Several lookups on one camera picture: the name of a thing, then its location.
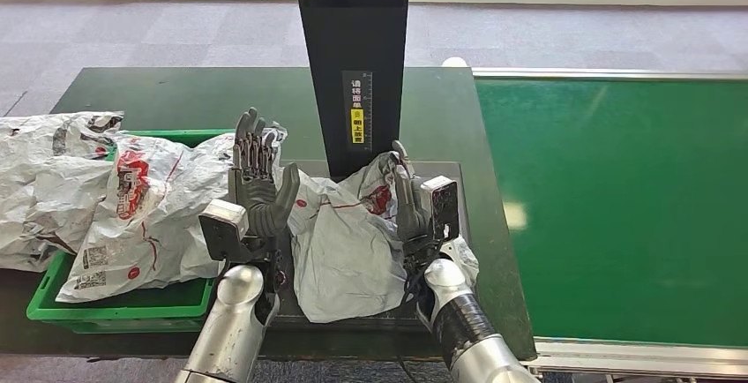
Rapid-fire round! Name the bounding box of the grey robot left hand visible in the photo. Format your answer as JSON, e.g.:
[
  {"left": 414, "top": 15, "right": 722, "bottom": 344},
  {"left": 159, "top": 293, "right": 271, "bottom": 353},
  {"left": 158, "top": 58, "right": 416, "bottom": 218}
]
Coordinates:
[{"left": 228, "top": 107, "right": 302, "bottom": 240}]

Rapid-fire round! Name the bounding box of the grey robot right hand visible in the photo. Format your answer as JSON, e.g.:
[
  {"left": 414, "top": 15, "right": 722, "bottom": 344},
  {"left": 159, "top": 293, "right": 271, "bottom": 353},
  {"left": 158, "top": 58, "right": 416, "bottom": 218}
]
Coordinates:
[{"left": 390, "top": 140, "right": 437, "bottom": 244}]

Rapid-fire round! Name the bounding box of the white parcel red line print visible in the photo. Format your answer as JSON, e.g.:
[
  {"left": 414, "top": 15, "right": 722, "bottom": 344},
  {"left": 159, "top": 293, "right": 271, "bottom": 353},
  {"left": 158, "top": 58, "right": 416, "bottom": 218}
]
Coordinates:
[{"left": 274, "top": 152, "right": 481, "bottom": 324}]

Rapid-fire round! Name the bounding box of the black inbound scanner machine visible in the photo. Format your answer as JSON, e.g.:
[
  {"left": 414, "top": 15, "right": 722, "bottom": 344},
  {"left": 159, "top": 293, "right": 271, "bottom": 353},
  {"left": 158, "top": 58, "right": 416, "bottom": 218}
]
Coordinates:
[{"left": 266, "top": 0, "right": 472, "bottom": 332}]

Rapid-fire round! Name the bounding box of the grey parcel bag black print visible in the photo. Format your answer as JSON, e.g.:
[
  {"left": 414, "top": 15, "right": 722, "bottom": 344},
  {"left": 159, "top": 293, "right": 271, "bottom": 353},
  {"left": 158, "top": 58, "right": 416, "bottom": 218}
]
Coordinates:
[{"left": 0, "top": 111, "right": 125, "bottom": 274}]

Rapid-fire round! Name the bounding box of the dark green table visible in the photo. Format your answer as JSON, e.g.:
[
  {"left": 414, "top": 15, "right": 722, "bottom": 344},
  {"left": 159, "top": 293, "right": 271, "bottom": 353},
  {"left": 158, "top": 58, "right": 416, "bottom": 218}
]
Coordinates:
[{"left": 0, "top": 66, "right": 537, "bottom": 363}]

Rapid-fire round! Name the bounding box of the green plastic crate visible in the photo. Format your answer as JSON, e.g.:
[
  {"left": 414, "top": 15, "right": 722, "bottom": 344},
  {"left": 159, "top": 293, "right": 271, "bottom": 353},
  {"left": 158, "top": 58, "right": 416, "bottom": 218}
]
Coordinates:
[{"left": 26, "top": 129, "right": 235, "bottom": 334}]

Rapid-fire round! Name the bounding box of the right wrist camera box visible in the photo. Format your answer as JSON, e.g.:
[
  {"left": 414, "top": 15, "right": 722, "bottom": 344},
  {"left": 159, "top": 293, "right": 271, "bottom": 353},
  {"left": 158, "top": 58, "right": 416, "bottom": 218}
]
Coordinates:
[{"left": 419, "top": 176, "right": 460, "bottom": 243}]

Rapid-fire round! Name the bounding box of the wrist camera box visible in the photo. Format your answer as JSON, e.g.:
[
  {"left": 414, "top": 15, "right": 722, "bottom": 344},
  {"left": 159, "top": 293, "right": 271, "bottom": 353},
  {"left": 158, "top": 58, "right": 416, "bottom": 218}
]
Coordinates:
[
  {"left": 198, "top": 199, "right": 251, "bottom": 265},
  {"left": 419, "top": 176, "right": 460, "bottom": 243}
]

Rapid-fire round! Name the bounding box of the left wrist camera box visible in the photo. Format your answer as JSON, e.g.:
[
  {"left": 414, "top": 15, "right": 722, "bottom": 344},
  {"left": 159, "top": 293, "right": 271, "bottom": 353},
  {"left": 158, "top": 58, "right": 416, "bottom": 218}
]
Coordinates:
[{"left": 198, "top": 199, "right": 251, "bottom": 265}]

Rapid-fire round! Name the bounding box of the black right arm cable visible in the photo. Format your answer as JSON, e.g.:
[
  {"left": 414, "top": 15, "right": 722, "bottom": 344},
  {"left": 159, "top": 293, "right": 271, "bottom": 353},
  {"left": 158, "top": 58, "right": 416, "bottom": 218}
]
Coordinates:
[{"left": 397, "top": 263, "right": 434, "bottom": 383}]

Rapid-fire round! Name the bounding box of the silver conveyor frame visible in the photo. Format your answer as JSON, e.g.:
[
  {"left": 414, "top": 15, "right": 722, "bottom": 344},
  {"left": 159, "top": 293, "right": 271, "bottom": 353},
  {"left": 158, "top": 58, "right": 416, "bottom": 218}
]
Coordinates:
[{"left": 470, "top": 67, "right": 748, "bottom": 383}]

